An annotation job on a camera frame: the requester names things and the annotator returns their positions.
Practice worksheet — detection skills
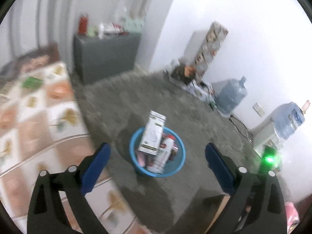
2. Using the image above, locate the white red-capped milk bottle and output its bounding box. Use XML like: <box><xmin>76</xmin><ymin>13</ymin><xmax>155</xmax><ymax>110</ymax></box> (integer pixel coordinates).
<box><xmin>147</xmin><ymin>134</ymin><xmax>178</xmax><ymax>173</ymax></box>

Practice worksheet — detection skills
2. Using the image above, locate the pink plastic stool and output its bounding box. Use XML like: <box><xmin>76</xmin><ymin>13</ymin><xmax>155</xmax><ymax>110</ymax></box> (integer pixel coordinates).
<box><xmin>285</xmin><ymin>201</ymin><xmax>300</xmax><ymax>233</ymax></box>

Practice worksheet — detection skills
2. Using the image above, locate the patterned rolled mat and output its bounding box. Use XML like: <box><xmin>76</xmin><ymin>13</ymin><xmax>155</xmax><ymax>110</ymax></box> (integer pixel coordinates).
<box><xmin>194</xmin><ymin>21</ymin><xmax>229</xmax><ymax>78</ymax></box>

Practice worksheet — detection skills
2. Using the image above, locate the white water dispenser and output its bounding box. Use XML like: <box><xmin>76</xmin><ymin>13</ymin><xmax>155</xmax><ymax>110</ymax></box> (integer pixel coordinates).
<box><xmin>253</xmin><ymin>121</ymin><xmax>284</xmax><ymax>157</ymax></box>

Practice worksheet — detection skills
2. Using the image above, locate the red thermos bottle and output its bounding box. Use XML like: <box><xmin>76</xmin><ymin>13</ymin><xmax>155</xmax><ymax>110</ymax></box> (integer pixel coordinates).
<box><xmin>78</xmin><ymin>14</ymin><xmax>88</xmax><ymax>35</ymax></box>

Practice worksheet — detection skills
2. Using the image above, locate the pink tissue pack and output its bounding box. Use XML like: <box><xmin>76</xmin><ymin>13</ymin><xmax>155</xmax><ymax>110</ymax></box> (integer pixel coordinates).
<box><xmin>136</xmin><ymin>151</ymin><xmax>149</xmax><ymax>168</ymax></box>

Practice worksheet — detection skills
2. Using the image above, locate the white cardboard box on floor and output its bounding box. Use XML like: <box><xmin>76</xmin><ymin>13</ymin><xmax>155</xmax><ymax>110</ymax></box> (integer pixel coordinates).
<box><xmin>186</xmin><ymin>80</ymin><xmax>216</xmax><ymax>104</ymax></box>

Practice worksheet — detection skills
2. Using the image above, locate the blue plastic trash basket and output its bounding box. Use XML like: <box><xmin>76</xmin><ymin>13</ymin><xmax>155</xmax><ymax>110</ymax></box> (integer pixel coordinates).
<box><xmin>129</xmin><ymin>127</ymin><xmax>186</xmax><ymax>177</ymax></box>

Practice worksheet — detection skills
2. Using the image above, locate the small green snack packet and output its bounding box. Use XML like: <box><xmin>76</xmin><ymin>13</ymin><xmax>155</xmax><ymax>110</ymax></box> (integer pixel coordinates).
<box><xmin>22</xmin><ymin>76</ymin><xmax>43</xmax><ymax>90</ymax></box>

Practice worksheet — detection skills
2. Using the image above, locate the grey metal cabinet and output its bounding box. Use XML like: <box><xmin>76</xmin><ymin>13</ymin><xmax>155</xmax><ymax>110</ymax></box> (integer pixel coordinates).
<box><xmin>74</xmin><ymin>33</ymin><xmax>141</xmax><ymax>85</ymax></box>

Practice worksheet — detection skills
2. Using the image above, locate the blue white carton box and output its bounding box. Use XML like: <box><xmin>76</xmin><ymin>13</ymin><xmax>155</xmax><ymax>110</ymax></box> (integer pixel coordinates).
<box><xmin>138</xmin><ymin>110</ymin><xmax>166</xmax><ymax>156</ymax></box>

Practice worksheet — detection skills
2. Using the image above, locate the black printed placemat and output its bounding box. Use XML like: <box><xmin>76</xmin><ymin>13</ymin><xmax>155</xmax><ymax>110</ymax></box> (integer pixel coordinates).
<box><xmin>1</xmin><ymin>43</ymin><xmax>60</xmax><ymax>81</ymax></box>

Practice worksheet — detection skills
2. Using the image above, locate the large blue water jug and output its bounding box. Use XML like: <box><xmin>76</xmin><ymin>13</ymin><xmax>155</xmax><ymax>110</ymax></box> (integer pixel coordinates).
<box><xmin>215</xmin><ymin>76</ymin><xmax>247</xmax><ymax>117</ymax></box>

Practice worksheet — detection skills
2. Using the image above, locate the dark printed box on floor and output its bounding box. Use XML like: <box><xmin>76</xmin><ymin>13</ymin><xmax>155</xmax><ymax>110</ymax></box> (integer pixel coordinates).
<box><xmin>170</xmin><ymin>65</ymin><xmax>196</xmax><ymax>85</ymax></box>

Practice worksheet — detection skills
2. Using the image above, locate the water jug on dispenser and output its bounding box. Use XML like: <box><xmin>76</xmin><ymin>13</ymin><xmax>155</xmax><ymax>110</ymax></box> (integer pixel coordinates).
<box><xmin>271</xmin><ymin>102</ymin><xmax>305</xmax><ymax>141</ymax></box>

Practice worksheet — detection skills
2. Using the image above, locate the floral patterned tablecloth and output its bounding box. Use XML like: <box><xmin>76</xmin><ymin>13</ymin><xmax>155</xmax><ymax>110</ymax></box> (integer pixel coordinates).
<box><xmin>0</xmin><ymin>62</ymin><xmax>147</xmax><ymax>234</ymax></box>

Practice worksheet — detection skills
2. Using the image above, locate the mint green utensil holder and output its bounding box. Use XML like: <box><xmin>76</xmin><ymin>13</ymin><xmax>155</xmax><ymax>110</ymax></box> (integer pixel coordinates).
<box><xmin>122</xmin><ymin>17</ymin><xmax>145</xmax><ymax>33</ymax></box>

